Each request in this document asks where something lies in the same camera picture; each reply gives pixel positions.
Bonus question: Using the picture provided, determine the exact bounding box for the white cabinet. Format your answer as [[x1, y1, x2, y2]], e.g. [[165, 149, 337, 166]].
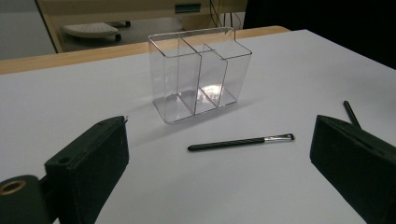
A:
[[0, 0, 59, 61]]

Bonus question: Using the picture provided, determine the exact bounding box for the wooden table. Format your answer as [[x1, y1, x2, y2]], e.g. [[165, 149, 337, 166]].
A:
[[0, 25, 291, 76]]

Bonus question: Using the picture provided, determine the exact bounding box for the clear acrylic organizer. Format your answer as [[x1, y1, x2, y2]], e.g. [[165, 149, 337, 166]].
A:
[[148, 26, 253, 125]]

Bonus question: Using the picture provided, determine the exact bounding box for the black desk cable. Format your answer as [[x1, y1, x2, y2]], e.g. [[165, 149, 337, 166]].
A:
[[208, 0, 239, 30]]

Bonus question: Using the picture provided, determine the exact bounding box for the dark desk label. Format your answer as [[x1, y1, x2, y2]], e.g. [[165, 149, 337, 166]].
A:
[[174, 2, 203, 14]]

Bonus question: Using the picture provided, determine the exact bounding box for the swivel chair base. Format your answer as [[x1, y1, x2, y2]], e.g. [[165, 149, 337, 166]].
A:
[[60, 20, 133, 43]]

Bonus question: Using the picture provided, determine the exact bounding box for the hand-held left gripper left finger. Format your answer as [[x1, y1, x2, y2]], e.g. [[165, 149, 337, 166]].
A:
[[44, 115, 131, 224]]

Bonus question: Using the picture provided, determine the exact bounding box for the black makeup brush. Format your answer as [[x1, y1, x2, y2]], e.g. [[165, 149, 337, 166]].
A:
[[187, 133, 296, 153], [343, 100, 362, 129]]

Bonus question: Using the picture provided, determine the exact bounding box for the dark curtain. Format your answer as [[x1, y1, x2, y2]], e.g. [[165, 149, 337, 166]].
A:
[[242, 0, 396, 70]]

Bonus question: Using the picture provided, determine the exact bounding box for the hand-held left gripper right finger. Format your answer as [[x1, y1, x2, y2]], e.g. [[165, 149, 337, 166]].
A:
[[309, 114, 396, 224]]

